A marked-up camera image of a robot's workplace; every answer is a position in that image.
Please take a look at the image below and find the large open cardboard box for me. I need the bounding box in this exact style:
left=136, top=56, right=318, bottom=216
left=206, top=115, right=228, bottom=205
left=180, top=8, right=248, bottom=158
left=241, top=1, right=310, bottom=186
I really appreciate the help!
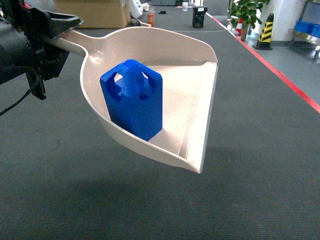
left=54, top=0, right=131, bottom=29

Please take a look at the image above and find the black cable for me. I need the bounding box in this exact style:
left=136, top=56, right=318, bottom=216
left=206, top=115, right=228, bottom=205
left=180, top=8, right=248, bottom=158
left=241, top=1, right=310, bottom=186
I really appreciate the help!
left=0, top=65, right=40, bottom=116

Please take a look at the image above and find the red white traffic cone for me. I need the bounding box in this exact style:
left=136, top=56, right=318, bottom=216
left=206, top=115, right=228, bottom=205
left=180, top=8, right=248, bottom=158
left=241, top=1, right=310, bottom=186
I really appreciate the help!
left=235, top=18, right=243, bottom=36

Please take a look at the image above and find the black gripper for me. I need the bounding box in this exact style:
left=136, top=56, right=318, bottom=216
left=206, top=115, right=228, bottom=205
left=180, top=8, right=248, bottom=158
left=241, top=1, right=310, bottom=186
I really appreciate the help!
left=14, top=0, right=83, bottom=100

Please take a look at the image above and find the orange can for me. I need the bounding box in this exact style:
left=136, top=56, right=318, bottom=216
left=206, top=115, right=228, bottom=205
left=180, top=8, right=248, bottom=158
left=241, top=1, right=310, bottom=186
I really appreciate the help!
left=147, top=12, right=154, bottom=27

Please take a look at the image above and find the metal shelf rack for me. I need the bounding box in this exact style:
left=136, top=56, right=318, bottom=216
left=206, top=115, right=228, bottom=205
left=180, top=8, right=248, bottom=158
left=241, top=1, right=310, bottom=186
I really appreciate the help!
left=289, top=0, right=320, bottom=60

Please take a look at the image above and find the green potted plant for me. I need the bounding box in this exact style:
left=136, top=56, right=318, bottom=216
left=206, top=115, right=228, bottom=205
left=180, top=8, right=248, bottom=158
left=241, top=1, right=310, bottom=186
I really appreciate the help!
left=229, top=0, right=270, bottom=41

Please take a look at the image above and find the wooden handled brush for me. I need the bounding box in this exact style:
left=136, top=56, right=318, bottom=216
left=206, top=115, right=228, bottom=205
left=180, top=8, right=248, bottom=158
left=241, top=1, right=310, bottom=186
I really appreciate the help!
left=131, top=18, right=152, bottom=27

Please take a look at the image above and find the white paper cup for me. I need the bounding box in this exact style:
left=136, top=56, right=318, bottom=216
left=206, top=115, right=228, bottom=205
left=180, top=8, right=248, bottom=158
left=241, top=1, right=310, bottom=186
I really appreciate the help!
left=182, top=2, right=189, bottom=12

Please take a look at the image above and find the grey office chair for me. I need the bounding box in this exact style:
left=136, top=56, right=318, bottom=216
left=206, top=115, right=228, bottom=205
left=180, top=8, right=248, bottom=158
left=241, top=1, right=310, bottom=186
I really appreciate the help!
left=203, top=0, right=229, bottom=16

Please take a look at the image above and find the blue plastic part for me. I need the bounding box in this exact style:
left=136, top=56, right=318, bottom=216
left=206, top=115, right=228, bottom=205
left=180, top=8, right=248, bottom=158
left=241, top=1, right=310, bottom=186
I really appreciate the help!
left=99, top=59, right=163, bottom=141

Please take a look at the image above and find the black box on table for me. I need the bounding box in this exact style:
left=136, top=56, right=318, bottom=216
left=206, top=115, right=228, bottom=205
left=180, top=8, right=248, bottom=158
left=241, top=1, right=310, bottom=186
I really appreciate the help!
left=192, top=6, right=208, bottom=28

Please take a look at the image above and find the yellow black striped bollard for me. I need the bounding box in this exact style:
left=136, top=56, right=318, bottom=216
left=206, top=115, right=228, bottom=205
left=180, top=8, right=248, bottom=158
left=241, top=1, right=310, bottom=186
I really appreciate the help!
left=253, top=13, right=274, bottom=51

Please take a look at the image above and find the beige plastic dustpan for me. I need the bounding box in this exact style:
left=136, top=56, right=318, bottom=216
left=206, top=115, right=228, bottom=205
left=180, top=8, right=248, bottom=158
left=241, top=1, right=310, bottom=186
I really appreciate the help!
left=45, top=26, right=218, bottom=173

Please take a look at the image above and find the blue bin on far shelf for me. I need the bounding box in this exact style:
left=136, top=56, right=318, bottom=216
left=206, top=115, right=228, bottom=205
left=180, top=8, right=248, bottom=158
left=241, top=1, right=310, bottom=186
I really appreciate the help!
left=294, top=20, right=320, bottom=38

